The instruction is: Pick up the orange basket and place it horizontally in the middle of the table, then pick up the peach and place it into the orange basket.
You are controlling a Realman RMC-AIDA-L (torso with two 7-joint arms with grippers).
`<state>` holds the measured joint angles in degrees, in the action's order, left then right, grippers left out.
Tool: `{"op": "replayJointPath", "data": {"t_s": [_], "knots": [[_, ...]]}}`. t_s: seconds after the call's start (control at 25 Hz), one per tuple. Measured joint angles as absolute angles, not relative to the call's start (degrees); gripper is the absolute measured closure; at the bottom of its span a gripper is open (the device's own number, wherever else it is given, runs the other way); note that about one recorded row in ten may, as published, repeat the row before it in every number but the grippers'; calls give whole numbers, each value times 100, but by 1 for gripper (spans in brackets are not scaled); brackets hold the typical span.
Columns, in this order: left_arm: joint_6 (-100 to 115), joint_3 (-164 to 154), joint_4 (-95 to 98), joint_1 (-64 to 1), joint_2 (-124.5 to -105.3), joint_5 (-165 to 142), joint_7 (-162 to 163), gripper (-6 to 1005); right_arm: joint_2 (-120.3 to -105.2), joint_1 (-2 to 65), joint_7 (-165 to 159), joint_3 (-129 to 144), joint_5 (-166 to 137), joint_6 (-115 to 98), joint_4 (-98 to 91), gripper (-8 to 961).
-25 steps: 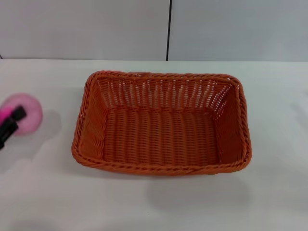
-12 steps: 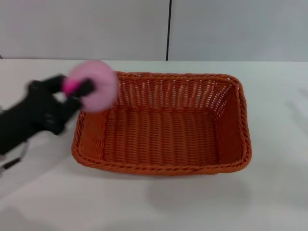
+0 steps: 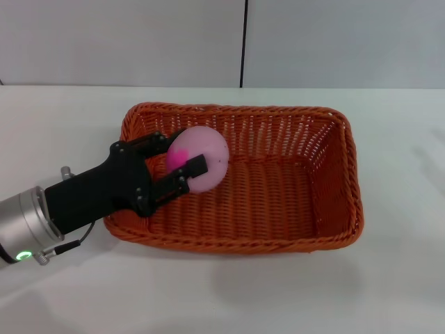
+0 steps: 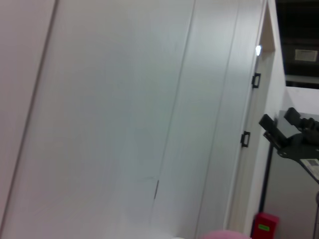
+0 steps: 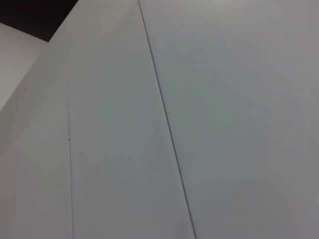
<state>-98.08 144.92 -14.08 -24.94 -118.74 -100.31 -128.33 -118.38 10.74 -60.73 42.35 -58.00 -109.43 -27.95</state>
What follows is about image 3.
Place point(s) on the orange woven rectangular basket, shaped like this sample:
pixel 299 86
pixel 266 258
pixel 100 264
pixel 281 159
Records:
pixel 271 198

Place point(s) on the pink ball with magenta patch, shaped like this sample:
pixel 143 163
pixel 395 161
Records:
pixel 208 148

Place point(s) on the black vertical wall strip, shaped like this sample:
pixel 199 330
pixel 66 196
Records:
pixel 243 41

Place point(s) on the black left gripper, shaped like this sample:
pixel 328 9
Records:
pixel 97 191

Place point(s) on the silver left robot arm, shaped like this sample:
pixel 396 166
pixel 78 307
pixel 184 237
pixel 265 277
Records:
pixel 21 222

